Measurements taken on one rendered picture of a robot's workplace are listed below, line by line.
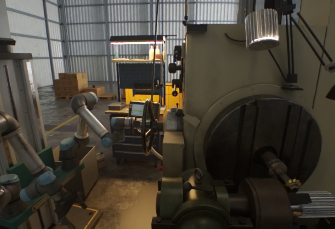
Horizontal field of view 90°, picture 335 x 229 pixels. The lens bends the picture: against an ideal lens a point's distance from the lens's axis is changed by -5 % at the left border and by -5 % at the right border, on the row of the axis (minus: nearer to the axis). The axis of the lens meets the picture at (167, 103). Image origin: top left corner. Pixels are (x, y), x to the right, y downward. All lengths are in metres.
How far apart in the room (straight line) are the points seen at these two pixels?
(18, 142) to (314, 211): 1.36
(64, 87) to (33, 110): 7.38
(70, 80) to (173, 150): 8.06
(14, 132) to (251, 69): 1.25
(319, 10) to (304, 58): 0.26
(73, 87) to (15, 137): 7.58
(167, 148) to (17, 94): 1.12
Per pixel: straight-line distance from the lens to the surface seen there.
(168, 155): 0.90
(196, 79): 0.88
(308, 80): 1.09
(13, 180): 1.38
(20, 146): 1.22
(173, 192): 0.67
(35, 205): 1.52
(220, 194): 0.72
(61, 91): 9.11
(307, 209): 0.86
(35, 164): 1.25
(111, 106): 2.91
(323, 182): 1.40
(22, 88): 1.59
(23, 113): 1.61
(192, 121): 0.89
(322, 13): 1.17
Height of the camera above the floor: 1.73
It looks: 14 degrees down
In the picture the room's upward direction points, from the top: straight up
